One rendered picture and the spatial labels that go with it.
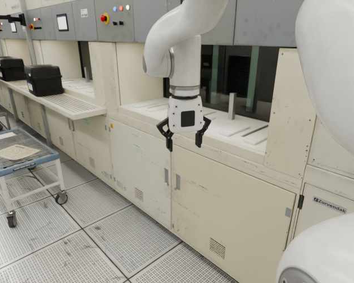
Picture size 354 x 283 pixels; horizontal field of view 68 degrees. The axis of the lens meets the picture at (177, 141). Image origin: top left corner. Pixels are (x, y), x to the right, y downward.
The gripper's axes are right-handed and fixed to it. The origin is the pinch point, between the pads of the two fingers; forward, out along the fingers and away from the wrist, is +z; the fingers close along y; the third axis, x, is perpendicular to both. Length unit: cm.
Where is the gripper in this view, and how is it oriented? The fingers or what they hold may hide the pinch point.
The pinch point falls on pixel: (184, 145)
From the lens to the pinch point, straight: 80.5
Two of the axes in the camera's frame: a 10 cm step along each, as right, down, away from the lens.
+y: 9.5, -1.2, 3.0
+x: -3.2, -3.5, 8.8
